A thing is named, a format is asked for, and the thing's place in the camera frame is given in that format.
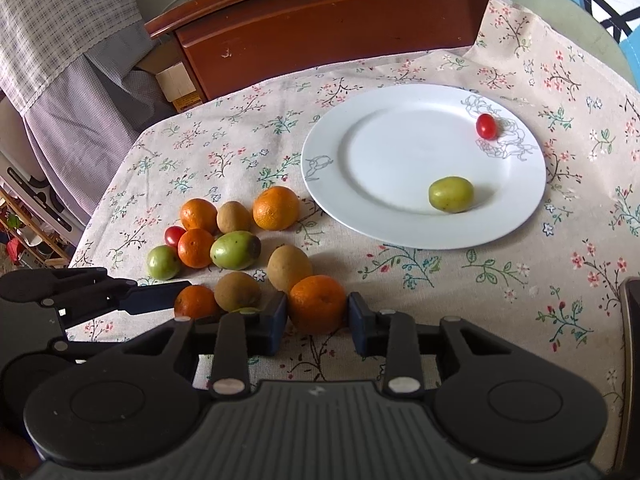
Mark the brown kiwi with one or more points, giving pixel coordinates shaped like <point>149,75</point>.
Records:
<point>237,290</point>
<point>289,267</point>
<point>233,217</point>

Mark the green jujube with brown tip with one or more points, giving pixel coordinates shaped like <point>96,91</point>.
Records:
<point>234,250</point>

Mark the small orange mandarin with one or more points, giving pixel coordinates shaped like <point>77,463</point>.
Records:
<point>198,215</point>
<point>317,305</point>
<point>196,249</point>
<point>196,302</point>

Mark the cluttered wooden shelf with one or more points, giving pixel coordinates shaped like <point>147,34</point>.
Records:
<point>30,247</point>

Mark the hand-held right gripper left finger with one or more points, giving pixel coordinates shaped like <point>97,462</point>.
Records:
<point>273,325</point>

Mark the small round green jujube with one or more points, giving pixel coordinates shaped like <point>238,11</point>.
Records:
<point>163,262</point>

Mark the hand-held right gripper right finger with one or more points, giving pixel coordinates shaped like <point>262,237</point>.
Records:
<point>359,325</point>

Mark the brown wooden cabinet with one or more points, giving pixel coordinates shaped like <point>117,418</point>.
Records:
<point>325,25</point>

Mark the lilac gingham cloth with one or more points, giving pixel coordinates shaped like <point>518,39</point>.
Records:
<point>90,125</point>

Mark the white plastic rack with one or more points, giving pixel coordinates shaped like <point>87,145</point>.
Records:
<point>25,175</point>

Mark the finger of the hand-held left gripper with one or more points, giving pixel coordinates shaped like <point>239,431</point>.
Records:
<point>150,298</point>

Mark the white round plate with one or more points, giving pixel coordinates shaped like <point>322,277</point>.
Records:
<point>400,170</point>

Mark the red cherry tomato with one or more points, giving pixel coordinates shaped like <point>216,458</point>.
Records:
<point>174,235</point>
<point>485,126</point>

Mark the large orange mandarin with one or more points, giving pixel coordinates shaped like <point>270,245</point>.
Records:
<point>275,208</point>

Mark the pale green sheet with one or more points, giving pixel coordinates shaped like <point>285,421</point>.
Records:
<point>555,15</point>

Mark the floral tablecloth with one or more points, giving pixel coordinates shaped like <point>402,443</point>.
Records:
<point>425,300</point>

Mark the cardboard box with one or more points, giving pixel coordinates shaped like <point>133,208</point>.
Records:
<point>175,82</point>

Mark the dark grey object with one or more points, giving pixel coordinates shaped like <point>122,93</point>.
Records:
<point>630,360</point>

